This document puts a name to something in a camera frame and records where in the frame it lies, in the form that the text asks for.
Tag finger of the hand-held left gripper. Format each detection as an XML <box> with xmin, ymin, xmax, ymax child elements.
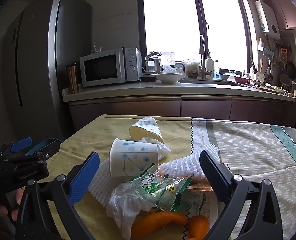
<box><xmin>0</xmin><ymin>137</ymin><xmax>33</xmax><ymax>161</ymax></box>
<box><xmin>25</xmin><ymin>138</ymin><xmax>64</xmax><ymax>160</ymax></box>

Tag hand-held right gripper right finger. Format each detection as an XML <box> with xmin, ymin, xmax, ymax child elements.
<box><xmin>199</xmin><ymin>150</ymin><xmax>285</xmax><ymax>240</ymax></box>

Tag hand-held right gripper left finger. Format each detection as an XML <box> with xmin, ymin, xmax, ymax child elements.
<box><xmin>15</xmin><ymin>151</ymin><xmax>101</xmax><ymax>240</ymax></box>

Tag white foam fruit net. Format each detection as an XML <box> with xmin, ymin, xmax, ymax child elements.
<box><xmin>88</xmin><ymin>159</ymin><xmax>129</xmax><ymax>201</ymax></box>
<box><xmin>159</xmin><ymin>145</ymin><xmax>221</xmax><ymax>181</ymax></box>

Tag clear plastic wrapper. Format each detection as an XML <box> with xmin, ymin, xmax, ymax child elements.
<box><xmin>180</xmin><ymin>181</ymin><xmax>215</xmax><ymax>217</ymax></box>

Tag large white tissue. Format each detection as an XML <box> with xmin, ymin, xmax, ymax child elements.
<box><xmin>106</xmin><ymin>181</ymin><xmax>161</xmax><ymax>239</ymax></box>

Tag green snack wrapper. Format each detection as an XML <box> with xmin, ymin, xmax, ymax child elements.
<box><xmin>129</xmin><ymin>163</ymin><xmax>161</xmax><ymax>193</ymax></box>
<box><xmin>148</xmin><ymin>177</ymin><xmax>194</xmax><ymax>212</ymax></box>

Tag small orange peel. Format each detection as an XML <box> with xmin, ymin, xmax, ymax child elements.
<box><xmin>185</xmin><ymin>215</ymin><xmax>210</xmax><ymax>240</ymax></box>

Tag white blue dotted paper cup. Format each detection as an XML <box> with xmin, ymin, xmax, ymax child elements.
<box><xmin>129</xmin><ymin>117</ymin><xmax>165</xmax><ymax>144</ymax></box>
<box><xmin>109</xmin><ymin>138</ymin><xmax>160</xmax><ymax>177</ymax></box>

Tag long orange peel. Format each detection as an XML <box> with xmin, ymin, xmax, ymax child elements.
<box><xmin>130</xmin><ymin>211</ymin><xmax>188</xmax><ymax>240</ymax></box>

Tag person's left hand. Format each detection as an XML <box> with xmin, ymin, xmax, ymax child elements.
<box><xmin>0</xmin><ymin>188</ymin><xmax>24</xmax><ymax>240</ymax></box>

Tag yellow grey patterned tablecloth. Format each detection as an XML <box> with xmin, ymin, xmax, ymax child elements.
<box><xmin>46</xmin><ymin>114</ymin><xmax>296</xmax><ymax>240</ymax></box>

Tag copper travel tumbler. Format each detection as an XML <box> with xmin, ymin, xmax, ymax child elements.
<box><xmin>66</xmin><ymin>63</ymin><xmax>80</xmax><ymax>94</ymax></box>

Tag grey refrigerator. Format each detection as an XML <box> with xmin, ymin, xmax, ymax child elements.
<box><xmin>0</xmin><ymin>0</ymin><xmax>93</xmax><ymax>143</ymax></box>

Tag kitchen counter cabinet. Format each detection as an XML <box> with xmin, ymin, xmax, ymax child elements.
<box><xmin>61</xmin><ymin>79</ymin><xmax>296</xmax><ymax>132</ymax></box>

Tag white microwave oven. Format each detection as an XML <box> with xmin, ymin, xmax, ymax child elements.
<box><xmin>79</xmin><ymin>47</ymin><xmax>142</xmax><ymax>88</ymax></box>

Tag wooden cutting board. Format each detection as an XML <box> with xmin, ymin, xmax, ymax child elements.
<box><xmin>259</xmin><ymin>85</ymin><xmax>286</xmax><ymax>95</ymax></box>

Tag white ceramic bowl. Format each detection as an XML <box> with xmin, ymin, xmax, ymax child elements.
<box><xmin>155</xmin><ymin>73</ymin><xmax>185</xmax><ymax>84</ymax></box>

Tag large food jar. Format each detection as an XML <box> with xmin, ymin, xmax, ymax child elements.
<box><xmin>183</xmin><ymin>59</ymin><xmax>201</xmax><ymax>78</ymax></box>

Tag white pump bottle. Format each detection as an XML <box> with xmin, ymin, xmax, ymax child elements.
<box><xmin>205</xmin><ymin>52</ymin><xmax>215</xmax><ymax>78</ymax></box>

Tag clear plastic bag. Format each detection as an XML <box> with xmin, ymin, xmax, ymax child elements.
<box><xmin>163</xmin><ymin>64</ymin><xmax>184</xmax><ymax>74</ymax></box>

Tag dark red lidded container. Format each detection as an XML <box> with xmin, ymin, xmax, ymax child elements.
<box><xmin>140</xmin><ymin>73</ymin><xmax>158</xmax><ymax>82</ymax></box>

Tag steel kitchen faucet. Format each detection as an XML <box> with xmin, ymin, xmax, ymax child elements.
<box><xmin>199</xmin><ymin>35</ymin><xmax>215</xmax><ymax>79</ymax></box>

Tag clear water kettle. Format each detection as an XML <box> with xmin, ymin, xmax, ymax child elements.
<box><xmin>145</xmin><ymin>51</ymin><xmax>162</xmax><ymax>74</ymax></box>

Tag black frying pan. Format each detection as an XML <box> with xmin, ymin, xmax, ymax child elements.
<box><xmin>286</xmin><ymin>61</ymin><xmax>296</xmax><ymax>79</ymax></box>

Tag kitchen window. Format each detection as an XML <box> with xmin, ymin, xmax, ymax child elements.
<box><xmin>136</xmin><ymin>0</ymin><xmax>258</xmax><ymax>73</ymax></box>

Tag white water heater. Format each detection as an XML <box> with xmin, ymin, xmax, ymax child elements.
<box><xmin>254</xmin><ymin>0</ymin><xmax>280</xmax><ymax>34</ymax></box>

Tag pink wall cabinet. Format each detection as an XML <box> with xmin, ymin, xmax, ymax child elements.
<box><xmin>263</xmin><ymin>0</ymin><xmax>296</xmax><ymax>31</ymax></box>

